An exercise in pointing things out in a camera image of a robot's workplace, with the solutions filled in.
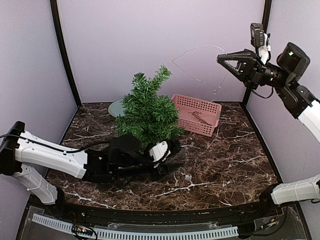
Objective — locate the brown reindeer ornament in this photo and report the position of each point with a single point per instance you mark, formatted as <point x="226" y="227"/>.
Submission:
<point x="196" y="114"/>

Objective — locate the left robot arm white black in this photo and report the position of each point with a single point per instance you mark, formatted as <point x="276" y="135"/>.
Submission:
<point x="101" y="162"/>

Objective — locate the white slotted cable duct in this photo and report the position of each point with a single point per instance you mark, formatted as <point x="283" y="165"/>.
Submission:
<point x="135" y="232"/>

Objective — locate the left black frame post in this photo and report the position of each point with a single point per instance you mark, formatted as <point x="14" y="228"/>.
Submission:
<point x="63" y="51"/>

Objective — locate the pink plastic basket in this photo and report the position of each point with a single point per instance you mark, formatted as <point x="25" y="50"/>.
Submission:
<point x="210" y="112"/>

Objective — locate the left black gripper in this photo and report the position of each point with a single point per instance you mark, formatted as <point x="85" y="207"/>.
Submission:
<point x="163" y="173"/>

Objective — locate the pale green plate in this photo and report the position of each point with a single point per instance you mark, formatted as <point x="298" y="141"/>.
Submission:
<point x="116" y="108"/>

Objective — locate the small green christmas tree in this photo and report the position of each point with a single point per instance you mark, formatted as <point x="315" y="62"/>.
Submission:
<point x="148" y="116"/>

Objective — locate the black front rail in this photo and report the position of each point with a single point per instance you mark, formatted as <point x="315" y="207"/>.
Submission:
<point x="243" y="215"/>

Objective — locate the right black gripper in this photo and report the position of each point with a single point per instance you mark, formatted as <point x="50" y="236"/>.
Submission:
<point x="252" y="72"/>

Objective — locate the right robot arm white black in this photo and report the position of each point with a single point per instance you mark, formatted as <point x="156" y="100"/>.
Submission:
<point x="284" y="77"/>

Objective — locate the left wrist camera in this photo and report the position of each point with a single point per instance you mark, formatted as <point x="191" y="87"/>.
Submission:
<point x="161" y="150"/>

